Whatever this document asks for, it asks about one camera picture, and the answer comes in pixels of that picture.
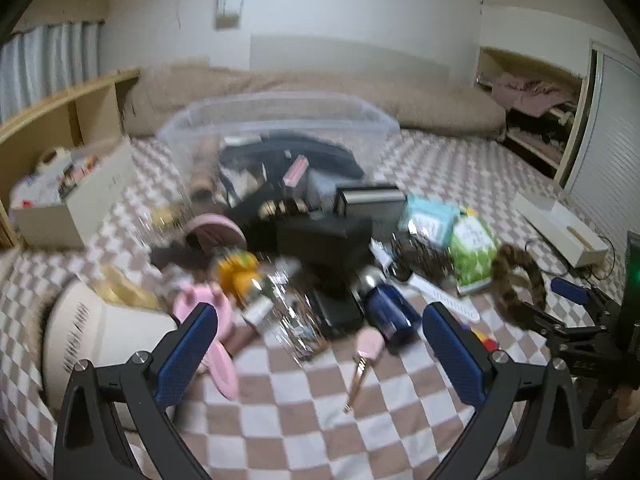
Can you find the pink round case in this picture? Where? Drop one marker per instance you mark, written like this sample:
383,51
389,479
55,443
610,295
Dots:
215,225

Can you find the white cardboard box with clutter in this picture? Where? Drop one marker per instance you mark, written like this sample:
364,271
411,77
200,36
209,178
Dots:
100,195

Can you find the black power bank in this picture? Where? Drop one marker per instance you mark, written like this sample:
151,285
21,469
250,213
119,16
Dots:
340,315

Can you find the checkered bed sheet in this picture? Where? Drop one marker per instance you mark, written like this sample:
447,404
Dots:
310,410

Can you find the pink clothes pile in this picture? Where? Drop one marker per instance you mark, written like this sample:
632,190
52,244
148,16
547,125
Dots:
525,92

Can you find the black and white box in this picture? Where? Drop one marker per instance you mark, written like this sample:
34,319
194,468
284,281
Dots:
370,195

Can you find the beige hair claw clip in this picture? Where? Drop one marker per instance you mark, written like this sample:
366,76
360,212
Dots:
125,290

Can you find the white smartwatch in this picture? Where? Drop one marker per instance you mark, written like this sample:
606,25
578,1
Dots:
450,302

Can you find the colourful card box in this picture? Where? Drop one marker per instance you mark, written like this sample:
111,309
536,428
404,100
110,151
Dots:
482,337

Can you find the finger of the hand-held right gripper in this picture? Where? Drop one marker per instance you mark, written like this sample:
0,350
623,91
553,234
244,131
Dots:
540,320
567,290

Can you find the clear plastic storage container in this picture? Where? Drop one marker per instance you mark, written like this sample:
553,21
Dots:
200,125

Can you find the wooden closet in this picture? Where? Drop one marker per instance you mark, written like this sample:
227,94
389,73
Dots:
572,140

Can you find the brown furry headband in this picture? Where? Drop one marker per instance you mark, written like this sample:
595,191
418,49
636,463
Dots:
530,270

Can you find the white tissue box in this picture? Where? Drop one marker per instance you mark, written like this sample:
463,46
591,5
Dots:
550,215

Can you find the green wet wipes pack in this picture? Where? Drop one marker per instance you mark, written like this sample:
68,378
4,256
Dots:
472,250

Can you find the dark brown belt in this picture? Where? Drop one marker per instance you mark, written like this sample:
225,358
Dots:
180,257

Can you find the wooden bedside shelf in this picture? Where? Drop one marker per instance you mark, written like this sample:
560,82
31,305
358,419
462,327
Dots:
60,105

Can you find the beige quilt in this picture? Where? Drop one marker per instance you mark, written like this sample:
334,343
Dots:
425,105

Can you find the person's right hand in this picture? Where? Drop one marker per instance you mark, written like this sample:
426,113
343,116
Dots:
629,402

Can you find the pink comb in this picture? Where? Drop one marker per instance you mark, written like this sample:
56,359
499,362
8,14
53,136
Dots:
225,375

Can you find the plain black box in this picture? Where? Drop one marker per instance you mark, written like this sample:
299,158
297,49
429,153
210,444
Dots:
320,245

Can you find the grey curtain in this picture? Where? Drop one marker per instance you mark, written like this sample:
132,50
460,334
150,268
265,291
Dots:
40,65

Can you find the gold ornament in clear bag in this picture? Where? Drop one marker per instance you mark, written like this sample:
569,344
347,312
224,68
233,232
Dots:
162,217

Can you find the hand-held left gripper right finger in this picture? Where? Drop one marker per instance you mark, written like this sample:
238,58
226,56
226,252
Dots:
455,355

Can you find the yellow toy camera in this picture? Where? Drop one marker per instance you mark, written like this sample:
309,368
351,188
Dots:
235,270

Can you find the black eye mask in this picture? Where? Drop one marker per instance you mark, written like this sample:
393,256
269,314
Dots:
310,152

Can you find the white slatted door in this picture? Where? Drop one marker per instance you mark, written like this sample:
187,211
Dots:
610,135

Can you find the blue wet wipes pack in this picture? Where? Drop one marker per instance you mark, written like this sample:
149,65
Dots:
427,220

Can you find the dark blue supplement bottle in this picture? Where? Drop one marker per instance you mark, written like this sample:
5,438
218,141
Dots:
390,310

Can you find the pink rose-gold makeup brush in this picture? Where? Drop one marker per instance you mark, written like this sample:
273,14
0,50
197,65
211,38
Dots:
370,342

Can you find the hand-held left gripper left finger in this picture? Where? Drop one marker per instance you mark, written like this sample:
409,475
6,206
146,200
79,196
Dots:
187,355

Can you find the pink card box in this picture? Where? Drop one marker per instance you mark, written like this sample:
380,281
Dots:
295,170

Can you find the brown hair piece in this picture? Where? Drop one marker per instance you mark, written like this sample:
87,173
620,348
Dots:
37,325

